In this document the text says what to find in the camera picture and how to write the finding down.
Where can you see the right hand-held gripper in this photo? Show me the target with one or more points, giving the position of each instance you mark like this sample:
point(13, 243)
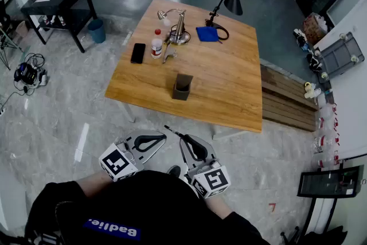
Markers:
point(212, 180)

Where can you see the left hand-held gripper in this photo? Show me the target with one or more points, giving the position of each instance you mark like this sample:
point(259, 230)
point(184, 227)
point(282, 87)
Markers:
point(117, 162)

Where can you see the dark brown pen holder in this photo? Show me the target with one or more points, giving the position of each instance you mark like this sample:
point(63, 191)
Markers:
point(181, 91)

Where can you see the person's right forearm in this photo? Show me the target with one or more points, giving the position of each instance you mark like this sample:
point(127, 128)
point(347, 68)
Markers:
point(218, 208)

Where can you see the person's left forearm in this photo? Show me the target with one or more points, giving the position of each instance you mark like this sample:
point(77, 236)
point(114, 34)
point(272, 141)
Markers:
point(93, 185)

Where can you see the person's black shoe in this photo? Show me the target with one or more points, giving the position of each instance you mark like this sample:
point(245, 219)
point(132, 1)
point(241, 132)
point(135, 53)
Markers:
point(174, 171)

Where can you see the white table leg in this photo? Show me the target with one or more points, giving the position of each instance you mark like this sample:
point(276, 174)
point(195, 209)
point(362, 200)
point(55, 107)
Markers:
point(226, 133)
point(127, 112)

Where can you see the person's black top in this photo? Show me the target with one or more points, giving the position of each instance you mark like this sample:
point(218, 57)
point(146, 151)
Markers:
point(149, 209)

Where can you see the black smartphone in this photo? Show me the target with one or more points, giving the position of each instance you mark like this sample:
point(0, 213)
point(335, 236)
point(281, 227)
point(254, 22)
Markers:
point(138, 53)

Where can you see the grey metal stapler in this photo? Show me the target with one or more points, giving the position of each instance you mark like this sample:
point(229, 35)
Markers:
point(168, 54)

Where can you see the white bottle with red cap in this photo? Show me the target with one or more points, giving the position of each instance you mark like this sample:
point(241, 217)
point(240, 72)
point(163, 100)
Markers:
point(156, 47)

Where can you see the wooden slatted bench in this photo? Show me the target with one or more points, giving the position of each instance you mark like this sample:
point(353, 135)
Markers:
point(286, 103)

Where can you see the silver gooseneck desk lamp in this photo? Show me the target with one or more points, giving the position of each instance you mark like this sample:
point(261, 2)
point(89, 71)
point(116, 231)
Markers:
point(180, 28)

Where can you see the blue cloth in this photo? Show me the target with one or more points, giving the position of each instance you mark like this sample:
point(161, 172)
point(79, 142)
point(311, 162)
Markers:
point(207, 34)

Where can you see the blue waste bin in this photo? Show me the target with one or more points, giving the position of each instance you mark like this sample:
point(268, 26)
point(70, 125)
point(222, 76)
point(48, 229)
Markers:
point(97, 31)

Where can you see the white plastic jug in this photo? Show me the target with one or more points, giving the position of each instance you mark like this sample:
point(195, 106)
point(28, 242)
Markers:
point(311, 91)

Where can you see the row of clear plastic bottles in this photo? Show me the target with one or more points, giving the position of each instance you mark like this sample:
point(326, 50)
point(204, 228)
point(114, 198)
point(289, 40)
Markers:
point(327, 135)

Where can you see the black monitor on stand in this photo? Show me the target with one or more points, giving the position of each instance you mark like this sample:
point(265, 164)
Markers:
point(329, 182)

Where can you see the black and white shoes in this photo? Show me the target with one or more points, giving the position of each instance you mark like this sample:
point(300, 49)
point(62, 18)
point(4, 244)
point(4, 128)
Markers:
point(314, 62)

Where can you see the white power strip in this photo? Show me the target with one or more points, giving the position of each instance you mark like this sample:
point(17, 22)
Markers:
point(2, 110)

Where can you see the black desk lamp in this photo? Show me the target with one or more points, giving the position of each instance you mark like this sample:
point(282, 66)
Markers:
point(233, 0)

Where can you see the black side table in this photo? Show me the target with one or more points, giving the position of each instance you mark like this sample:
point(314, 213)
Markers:
point(71, 0)

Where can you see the cardboard box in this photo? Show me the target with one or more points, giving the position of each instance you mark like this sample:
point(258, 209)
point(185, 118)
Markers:
point(21, 31)

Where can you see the patterned snack box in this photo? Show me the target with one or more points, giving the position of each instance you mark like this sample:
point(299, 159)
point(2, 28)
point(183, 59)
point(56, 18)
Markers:
point(314, 27)

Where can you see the grey wheeled cart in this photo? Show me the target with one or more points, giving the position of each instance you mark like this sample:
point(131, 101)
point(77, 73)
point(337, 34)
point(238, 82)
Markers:
point(341, 56)

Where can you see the black tripod stand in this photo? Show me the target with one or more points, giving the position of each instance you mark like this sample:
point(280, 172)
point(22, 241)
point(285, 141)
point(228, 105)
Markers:
point(4, 40)

